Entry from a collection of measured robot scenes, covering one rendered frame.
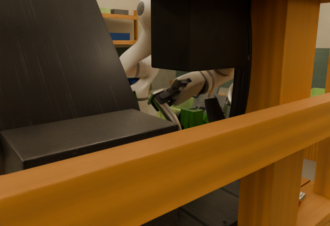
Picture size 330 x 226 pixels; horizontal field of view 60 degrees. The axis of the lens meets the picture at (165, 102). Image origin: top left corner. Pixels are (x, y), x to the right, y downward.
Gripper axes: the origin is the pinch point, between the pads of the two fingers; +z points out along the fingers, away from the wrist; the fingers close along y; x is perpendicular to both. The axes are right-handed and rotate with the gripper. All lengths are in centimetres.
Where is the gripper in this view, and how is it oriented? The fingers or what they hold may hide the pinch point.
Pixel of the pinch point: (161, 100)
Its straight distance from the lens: 83.4
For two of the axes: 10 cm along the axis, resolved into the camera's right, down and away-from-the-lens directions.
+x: 5.9, 7.5, -3.0
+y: 2.8, -5.4, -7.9
